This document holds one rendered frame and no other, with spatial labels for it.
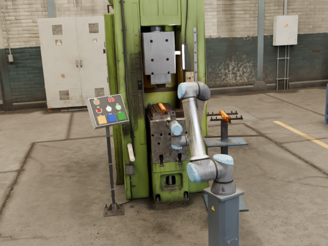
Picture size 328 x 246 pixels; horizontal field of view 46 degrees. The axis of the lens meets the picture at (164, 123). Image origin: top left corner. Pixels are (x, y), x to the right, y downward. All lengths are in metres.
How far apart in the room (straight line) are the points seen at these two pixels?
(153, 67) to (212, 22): 6.40
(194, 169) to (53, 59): 6.65
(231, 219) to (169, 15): 2.05
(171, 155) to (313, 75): 7.93
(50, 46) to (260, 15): 5.29
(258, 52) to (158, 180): 7.07
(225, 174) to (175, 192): 1.33
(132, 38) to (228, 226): 2.01
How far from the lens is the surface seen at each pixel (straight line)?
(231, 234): 3.04
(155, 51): 3.75
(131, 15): 3.87
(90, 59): 8.95
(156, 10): 3.90
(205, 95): 2.90
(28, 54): 9.70
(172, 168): 3.97
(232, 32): 10.24
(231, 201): 2.91
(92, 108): 3.59
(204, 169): 2.75
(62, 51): 8.96
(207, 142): 3.80
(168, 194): 4.08
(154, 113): 3.83
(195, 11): 3.96
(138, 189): 4.22
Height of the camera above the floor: 1.82
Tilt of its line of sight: 14 degrees down
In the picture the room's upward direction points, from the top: 3 degrees counter-clockwise
